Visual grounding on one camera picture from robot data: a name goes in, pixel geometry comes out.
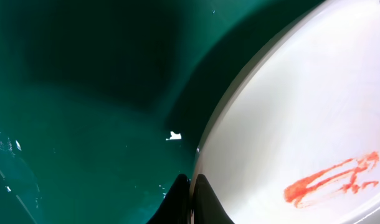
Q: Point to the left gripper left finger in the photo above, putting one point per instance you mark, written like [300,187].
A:
[175,206]

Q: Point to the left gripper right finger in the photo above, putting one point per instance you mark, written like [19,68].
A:
[206,206]

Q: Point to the white plate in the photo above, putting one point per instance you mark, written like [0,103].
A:
[296,136]

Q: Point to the teal plastic tray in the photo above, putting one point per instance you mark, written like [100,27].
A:
[103,103]

